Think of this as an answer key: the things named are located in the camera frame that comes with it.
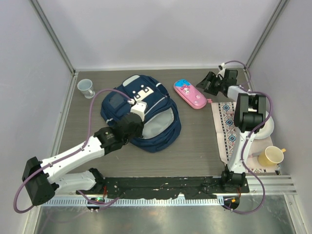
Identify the white slotted cable duct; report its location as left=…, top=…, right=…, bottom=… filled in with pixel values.
left=42, top=195, right=224, bottom=207

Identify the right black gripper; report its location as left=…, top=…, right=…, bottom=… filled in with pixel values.
left=195, top=72, right=225, bottom=96

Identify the light blue footed cup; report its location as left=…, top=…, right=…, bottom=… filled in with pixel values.
left=77, top=79, right=95, bottom=99

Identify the cream yellow mug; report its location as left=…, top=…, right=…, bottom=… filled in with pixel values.
left=258, top=146, right=286, bottom=167

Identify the white shallow bowl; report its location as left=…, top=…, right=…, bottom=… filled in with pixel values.
left=255, top=116, right=274, bottom=139

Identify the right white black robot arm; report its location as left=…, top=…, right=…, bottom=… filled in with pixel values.
left=196, top=68, right=271, bottom=193

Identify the pink cartoon pencil case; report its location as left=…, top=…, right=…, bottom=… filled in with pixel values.
left=174, top=79, right=207, bottom=109

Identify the patterned beige placemat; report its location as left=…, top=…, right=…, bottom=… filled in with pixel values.
left=211, top=102, right=279, bottom=173

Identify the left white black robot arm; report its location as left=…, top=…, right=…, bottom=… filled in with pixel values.
left=22, top=112, right=144, bottom=206

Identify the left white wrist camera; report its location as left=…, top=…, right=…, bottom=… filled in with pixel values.
left=127, top=99, right=147, bottom=122

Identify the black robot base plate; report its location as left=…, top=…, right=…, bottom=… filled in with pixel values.
left=80, top=176, right=250, bottom=200

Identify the navy blue student backpack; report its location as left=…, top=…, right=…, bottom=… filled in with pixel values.
left=100, top=75, right=181, bottom=153

